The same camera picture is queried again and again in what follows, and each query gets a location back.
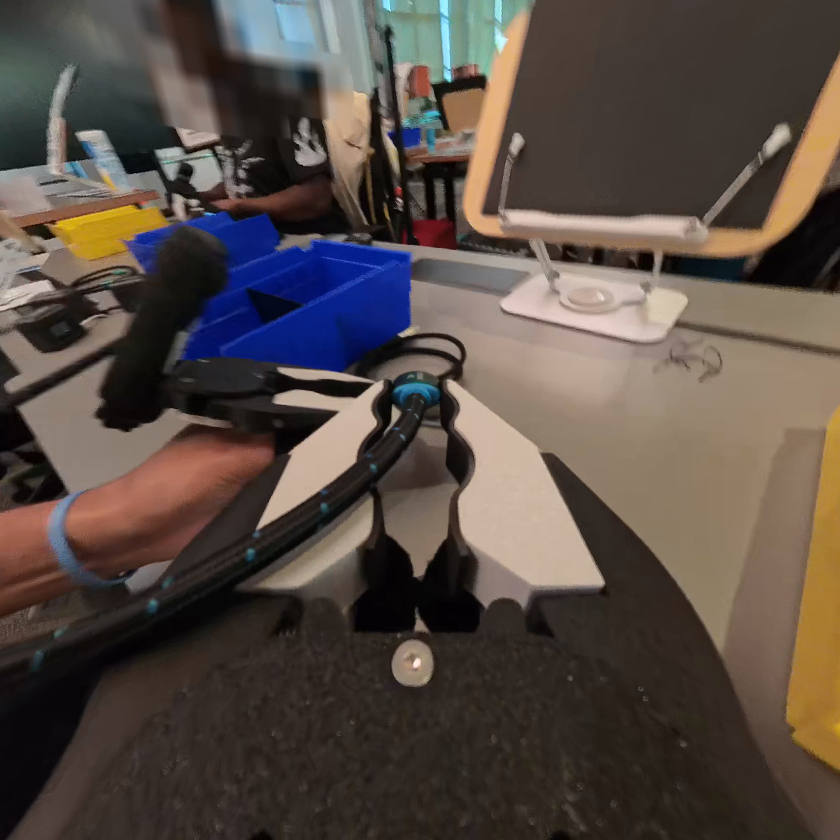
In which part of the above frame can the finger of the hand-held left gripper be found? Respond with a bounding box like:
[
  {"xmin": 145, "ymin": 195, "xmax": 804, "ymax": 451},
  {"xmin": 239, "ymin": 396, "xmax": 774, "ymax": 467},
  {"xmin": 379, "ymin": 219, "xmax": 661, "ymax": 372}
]
[{"xmin": 272, "ymin": 366, "xmax": 376, "ymax": 400}]

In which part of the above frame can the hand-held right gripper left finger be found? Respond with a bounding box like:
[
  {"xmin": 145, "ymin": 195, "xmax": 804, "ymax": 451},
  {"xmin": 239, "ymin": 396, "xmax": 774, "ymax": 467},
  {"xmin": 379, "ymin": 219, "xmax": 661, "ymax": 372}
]
[{"xmin": 238, "ymin": 379, "xmax": 421, "ymax": 632}]

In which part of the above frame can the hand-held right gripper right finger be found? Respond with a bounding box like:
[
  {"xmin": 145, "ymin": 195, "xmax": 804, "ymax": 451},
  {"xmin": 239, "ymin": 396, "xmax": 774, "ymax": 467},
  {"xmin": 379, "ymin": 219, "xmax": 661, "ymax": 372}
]
[{"xmin": 419, "ymin": 379, "xmax": 606, "ymax": 632}]

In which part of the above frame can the black braided HDMI cable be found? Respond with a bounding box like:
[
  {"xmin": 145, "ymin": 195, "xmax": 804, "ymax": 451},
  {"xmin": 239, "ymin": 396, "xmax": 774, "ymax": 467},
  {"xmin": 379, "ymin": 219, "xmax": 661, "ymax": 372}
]
[{"xmin": 0, "ymin": 331, "xmax": 468, "ymax": 690}]

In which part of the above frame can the blue plastic bin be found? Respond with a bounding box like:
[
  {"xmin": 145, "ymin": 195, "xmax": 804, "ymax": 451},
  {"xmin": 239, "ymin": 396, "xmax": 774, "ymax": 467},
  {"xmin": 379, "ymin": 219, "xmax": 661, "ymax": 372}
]
[
  {"xmin": 126, "ymin": 211, "xmax": 282, "ymax": 273},
  {"xmin": 184, "ymin": 239, "xmax": 413, "ymax": 374}
]

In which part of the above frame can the person's left forearm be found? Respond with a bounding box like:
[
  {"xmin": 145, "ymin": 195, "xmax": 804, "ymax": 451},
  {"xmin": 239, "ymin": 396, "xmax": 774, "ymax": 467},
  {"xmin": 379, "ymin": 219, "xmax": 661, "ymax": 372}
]
[{"xmin": 0, "ymin": 505, "xmax": 73, "ymax": 621}]

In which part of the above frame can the grey desk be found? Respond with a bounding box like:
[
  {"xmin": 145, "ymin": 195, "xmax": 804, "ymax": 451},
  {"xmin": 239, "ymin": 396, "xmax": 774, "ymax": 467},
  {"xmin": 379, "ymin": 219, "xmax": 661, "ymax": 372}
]
[{"xmin": 0, "ymin": 243, "xmax": 840, "ymax": 840}]

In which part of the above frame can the person's left hand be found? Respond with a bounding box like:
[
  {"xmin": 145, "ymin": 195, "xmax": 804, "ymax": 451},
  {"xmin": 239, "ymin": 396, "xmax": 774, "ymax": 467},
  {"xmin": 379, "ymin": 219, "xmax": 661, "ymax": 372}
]
[{"xmin": 75, "ymin": 428, "xmax": 284, "ymax": 581}]

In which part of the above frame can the black power adapter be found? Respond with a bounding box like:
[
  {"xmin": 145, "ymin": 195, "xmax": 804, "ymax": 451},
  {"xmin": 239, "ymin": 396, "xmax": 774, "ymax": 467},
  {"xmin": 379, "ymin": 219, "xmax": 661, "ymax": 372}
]
[{"xmin": 16, "ymin": 307, "xmax": 88, "ymax": 353}]

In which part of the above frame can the yellow plastic bin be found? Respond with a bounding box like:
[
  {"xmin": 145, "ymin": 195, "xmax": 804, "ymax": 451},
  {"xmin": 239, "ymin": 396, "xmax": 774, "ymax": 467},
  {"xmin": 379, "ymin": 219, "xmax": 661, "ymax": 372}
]
[
  {"xmin": 51, "ymin": 205, "xmax": 168, "ymax": 260},
  {"xmin": 786, "ymin": 406, "xmax": 840, "ymax": 770}
]

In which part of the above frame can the blue wristband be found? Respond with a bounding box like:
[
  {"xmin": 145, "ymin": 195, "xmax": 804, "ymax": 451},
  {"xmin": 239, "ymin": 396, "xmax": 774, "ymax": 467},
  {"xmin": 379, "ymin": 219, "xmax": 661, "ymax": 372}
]
[{"xmin": 47, "ymin": 491, "xmax": 135, "ymax": 589}]

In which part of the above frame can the wooden book stand black panel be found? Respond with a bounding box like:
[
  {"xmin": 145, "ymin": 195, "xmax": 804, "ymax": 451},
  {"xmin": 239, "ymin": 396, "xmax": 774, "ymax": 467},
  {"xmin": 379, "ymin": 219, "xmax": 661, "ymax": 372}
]
[{"xmin": 462, "ymin": 0, "xmax": 840, "ymax": 343}]

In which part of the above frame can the black twisted wire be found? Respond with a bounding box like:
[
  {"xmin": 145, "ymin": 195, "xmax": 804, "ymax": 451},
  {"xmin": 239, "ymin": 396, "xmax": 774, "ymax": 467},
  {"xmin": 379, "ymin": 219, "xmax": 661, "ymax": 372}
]
[{"xmin": 653, "ymin": 338, "xmax": 724, "ymax": 383}]

